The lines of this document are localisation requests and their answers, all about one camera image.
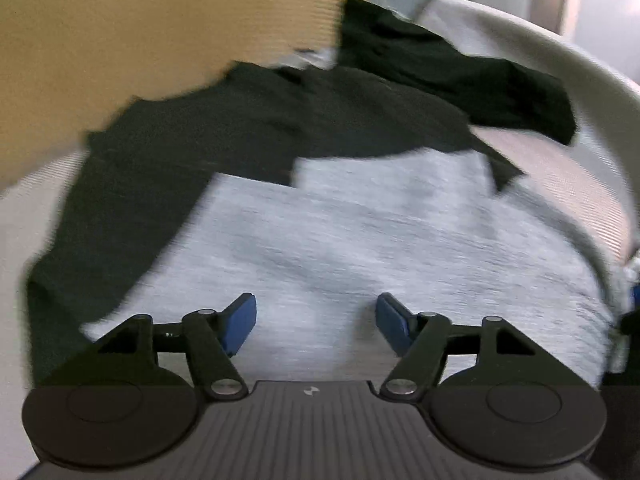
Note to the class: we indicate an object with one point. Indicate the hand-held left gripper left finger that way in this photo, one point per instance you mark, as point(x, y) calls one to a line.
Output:
point(240, 322)

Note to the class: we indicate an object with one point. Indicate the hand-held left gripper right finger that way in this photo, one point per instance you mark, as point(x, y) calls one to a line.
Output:
point(392, 322)

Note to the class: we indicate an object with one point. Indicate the black and grey knit sweater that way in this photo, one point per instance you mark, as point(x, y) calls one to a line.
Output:
point(375, 240)

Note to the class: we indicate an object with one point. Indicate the black pants with reflective stripes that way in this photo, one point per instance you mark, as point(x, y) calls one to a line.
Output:
point(450, 80)

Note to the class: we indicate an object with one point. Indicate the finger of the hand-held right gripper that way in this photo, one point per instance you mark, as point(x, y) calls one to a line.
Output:
point(631, 322)

